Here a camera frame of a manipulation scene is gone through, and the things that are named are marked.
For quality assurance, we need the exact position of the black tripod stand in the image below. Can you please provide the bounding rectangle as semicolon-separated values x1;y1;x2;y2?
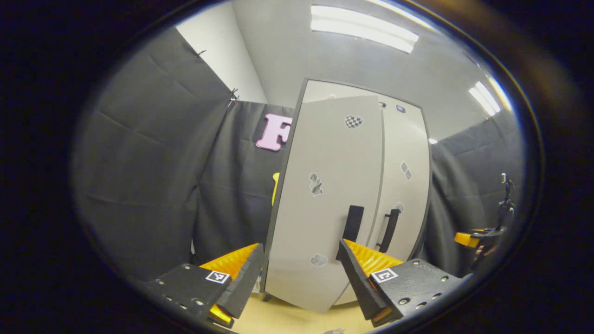
499;173;516;228

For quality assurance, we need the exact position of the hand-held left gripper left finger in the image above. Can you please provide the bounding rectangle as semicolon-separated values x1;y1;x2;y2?
145;243;266;328

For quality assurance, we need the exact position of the small ceiling light panel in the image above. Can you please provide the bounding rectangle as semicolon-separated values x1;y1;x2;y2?
468;81;502;116

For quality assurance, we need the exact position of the black door handle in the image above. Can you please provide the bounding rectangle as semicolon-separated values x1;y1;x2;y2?
376;209;401;254
342;205;365;243

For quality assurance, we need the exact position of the grey white cabinet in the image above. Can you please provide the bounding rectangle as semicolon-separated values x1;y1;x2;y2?
260;78;434;314

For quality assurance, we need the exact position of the black right door handle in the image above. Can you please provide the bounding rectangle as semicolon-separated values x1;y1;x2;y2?
376;209;401;254

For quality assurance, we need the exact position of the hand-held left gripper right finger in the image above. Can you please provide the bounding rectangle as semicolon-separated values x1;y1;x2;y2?
336;238;465;328

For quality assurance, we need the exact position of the black left door handle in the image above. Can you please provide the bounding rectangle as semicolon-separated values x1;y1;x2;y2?
342;205;365;243

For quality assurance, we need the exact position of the large ceiling light panel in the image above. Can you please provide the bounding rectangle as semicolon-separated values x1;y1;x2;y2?
310;5;420;54

